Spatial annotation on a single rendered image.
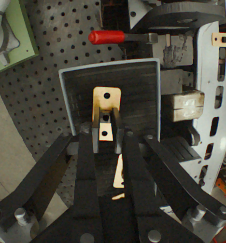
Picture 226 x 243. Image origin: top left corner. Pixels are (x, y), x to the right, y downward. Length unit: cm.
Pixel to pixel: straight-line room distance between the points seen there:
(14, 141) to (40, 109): 118
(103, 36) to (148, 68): 8
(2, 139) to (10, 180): 69
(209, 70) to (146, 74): 29
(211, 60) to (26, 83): 73
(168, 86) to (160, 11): 14
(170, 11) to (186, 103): 21
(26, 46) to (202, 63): 64
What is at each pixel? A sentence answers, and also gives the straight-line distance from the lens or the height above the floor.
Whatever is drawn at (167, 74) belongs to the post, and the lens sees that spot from 29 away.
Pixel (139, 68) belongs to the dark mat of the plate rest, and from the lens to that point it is 21.
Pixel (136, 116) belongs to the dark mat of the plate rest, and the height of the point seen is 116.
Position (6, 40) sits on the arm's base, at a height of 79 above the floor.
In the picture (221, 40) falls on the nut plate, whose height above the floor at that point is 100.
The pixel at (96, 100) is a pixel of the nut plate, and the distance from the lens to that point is 21.
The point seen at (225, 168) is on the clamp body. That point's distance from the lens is 85.
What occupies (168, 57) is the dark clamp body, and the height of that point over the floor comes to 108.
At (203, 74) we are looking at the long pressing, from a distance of 46.
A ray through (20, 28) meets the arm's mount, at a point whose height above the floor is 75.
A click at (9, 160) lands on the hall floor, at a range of 213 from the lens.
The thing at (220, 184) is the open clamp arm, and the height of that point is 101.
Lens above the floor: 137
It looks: 66 degrees down
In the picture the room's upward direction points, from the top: 170 degrees clockwise
